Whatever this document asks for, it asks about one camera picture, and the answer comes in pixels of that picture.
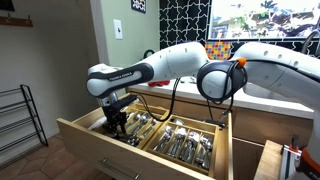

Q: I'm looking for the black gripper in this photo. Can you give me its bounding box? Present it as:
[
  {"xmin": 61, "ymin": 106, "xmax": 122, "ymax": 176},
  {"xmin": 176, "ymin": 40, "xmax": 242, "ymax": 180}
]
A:
[{"xmin": 102, "ymin": 94, "xmax": 137, "ymax": 139}]

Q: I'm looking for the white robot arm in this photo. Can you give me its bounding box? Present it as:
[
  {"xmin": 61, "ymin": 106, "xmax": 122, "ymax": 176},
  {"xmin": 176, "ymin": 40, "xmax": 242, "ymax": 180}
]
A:
[{"xmin": 87, "ymin": 42, "xmax": 320, "ymax": 180}]

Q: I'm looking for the wooden kitchen drawer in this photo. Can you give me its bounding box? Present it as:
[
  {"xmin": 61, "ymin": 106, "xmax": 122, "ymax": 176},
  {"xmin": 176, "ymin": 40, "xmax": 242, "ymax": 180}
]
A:
[{"xmin": 57, "ymin": 96, "xmax": 233, "ymax": 180}]

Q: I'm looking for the steel cutlery small tray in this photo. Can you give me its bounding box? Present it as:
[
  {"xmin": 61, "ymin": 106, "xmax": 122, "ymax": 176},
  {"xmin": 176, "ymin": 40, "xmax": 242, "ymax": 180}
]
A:
[{"xmin": 126, "ymin": 112, "xmax": 151, "ymax": 136}]

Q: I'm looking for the small wooden cutlery tray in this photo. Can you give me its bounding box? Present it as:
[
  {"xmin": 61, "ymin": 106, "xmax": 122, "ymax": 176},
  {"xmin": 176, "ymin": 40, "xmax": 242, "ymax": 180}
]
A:
[{"xmin": 96, "ymin": 102, "xmax": 170, "ymax": 150}]

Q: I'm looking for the steel forks slot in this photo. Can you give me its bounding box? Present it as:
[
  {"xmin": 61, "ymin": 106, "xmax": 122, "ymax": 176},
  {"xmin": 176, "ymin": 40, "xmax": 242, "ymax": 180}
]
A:
[
  {"xmin": 180, "ymin": 131, "xmax": 200, "ymax": 163},
  {"xmin": 154, "ymin": 126, "xmax": 173, "ymax": 153},
  {"xmin": 167, "ymin": 127, "xmax": 187, "ymax": 157}
]

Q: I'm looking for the red cloth on counter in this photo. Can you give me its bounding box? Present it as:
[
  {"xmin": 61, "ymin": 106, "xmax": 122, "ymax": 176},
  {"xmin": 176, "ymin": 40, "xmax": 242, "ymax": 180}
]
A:
[{"xmin": 148, "ymin": 80, "xmax": 170, "ymax": 87}]

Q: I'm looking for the large wooden cutlery tray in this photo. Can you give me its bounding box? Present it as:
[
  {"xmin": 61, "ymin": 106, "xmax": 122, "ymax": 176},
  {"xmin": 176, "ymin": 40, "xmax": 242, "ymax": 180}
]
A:
[{"xmin": 145, "ymin": 115, "xmax": 220, "ymax": 180}]

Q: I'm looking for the black metal shoe rack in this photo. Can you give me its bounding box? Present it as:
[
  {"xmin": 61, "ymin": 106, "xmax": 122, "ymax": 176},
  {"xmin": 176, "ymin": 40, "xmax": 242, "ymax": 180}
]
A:
[{"xmin": 0, "ymin": 84, "xmax": 49, "ymax": 152}]

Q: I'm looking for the steel spoons top slot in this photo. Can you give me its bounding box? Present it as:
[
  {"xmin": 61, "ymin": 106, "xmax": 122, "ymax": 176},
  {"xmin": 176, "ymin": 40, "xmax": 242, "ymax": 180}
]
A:
[{"xmin": 195, "ymin": 135, "xmax": 213, "ymax": 170}]

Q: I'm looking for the colourful mosaic tile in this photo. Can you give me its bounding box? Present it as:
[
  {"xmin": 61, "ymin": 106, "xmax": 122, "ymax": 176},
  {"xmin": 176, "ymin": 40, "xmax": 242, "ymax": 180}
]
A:
[{"xmin": 205, "ymin": 42, "xmax": 231, "ymax": 60}]

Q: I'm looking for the wooden stand block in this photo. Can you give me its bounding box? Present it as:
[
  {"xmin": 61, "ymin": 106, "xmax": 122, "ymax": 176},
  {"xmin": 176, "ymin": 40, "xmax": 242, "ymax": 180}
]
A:
[{"xmin": 254, "ymin": 140, "xmax": 282, "ymax": 180}]

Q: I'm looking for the metal drawer handle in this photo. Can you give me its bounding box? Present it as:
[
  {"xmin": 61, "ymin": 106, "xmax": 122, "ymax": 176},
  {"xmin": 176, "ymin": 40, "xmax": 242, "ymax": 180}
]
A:
[{"xmin": 98, "ymin": 158, "xmax": 140, "ymax": 180}]

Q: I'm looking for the white light switch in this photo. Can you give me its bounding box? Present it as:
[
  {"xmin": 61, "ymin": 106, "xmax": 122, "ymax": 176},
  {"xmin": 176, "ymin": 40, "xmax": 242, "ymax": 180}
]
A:
[{"xmin": 113, "ymin": 19, "xmax": 123, "ymax": 40}]

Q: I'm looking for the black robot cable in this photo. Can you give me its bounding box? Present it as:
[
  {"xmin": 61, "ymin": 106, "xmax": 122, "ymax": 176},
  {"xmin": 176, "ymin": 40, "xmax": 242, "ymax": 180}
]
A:
[{"xmin": 136, "ymin": 59, "xmax": 249, "ymax": 131}]

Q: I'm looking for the wooden coat hook rail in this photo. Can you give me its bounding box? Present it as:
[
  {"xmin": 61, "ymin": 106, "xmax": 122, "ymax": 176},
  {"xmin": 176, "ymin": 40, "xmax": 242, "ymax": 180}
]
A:
[{"xmin": 0, "ymin": 14, "xmax": 33, "ymax": 27}]

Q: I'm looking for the framed picture on wall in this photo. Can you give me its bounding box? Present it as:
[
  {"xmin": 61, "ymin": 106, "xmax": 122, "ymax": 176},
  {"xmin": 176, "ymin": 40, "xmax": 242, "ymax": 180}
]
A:
[{"xmin": 208, "ymin": 0, "xmax": 320, "ymax": 40}]

